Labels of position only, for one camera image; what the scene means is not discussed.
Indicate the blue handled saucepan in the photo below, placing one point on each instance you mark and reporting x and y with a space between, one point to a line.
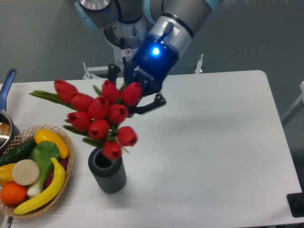
8 130

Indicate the yellow bell pepper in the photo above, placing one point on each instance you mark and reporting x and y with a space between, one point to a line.
6 173

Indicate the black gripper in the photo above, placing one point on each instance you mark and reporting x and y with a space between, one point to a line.
149 66

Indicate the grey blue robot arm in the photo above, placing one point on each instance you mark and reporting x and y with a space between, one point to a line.
127 23

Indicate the red tulip bouquet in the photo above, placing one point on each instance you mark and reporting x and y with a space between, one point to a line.
99 119

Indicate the green bok choy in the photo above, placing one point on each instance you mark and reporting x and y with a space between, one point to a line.
42 155

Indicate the orange fruit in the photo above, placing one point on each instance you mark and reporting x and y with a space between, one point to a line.
13 193

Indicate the white frame at right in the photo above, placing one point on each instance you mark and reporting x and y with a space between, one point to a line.
294 108

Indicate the dark red fruit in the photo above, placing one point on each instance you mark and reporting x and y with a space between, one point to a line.
64 164

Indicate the beige round disc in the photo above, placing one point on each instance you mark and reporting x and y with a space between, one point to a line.
25 172

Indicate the green cucumber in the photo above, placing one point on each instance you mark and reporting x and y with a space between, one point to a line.
18 153

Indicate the yellow squash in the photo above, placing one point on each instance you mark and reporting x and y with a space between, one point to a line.
48 135

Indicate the black device at edge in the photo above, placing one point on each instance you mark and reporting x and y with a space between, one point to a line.
296 204

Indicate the woven wicker basket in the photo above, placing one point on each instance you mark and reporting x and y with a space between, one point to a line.
24 136

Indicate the dark grey ribbed vase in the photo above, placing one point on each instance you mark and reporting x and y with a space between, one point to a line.
109 175

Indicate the yellow banana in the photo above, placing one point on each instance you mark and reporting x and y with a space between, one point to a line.
46 195

